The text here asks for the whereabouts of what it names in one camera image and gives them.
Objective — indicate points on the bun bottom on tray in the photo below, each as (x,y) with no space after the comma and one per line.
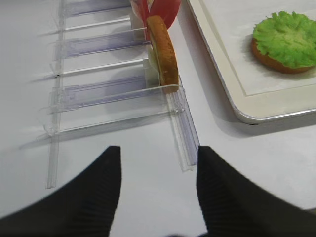
(274,64)

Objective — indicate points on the white paper tray liner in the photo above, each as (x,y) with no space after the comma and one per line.
(235,21)

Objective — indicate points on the green lettuce on bun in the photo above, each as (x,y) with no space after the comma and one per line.
(288,38)

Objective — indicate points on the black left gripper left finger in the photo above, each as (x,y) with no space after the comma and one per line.
(84,207)

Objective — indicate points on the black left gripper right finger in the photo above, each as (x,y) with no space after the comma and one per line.
(233,206)

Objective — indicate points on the white metal tray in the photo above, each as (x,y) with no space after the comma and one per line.
(255,108)

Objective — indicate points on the bun bottom slice in rack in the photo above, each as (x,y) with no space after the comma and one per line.
(164,54)

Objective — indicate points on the tomato slice in rack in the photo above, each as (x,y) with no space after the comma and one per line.
(166,9)

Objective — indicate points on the red tomato slice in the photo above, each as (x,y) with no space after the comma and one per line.
(140,9)

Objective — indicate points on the clear acrylic left rack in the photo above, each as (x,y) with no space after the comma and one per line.
(101,76)

